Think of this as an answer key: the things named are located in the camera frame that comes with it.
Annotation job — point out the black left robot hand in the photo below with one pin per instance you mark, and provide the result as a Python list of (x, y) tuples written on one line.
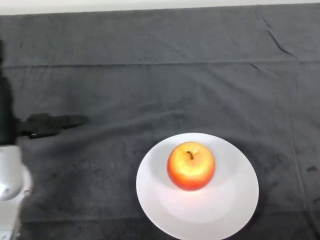
[(6, 112)]

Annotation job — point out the red yellow apple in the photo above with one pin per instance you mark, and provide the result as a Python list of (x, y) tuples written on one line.
[(191, 166)]

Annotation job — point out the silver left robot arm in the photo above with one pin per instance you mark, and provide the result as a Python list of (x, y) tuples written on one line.
[(11, 175)]

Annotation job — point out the white round plate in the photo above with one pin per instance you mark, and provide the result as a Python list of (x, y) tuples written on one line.
[(200, 212)]

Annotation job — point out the black table cloth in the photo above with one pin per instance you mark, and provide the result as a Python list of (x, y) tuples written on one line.
[(175, 75)]

